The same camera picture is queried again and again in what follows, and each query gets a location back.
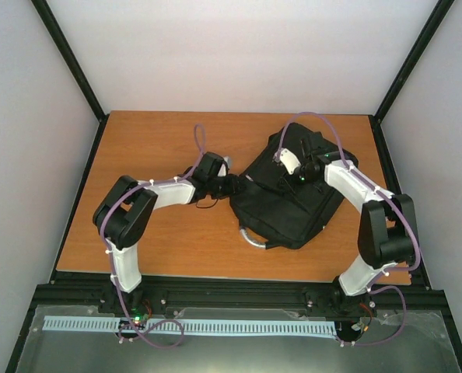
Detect light blue cable duct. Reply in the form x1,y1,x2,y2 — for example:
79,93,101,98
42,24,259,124
42,315,337,338

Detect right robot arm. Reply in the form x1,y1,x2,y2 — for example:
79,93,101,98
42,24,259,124
285,159,421,297

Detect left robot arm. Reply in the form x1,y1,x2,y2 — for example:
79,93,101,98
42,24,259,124
93,174,244,313

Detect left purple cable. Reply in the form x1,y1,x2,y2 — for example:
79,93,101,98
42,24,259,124
100,124,208,349

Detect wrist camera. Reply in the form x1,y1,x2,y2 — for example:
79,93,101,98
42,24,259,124
192,152,229,182
272,131,339,176

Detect black aluminium frame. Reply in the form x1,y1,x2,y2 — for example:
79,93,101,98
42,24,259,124
6,1,462,372

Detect black student bag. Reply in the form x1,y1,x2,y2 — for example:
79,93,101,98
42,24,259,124
229,123,344,249

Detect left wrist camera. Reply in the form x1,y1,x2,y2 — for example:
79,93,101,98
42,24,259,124
192,152,229,182

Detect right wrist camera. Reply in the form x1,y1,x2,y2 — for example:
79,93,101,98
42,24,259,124
272,131,339,176

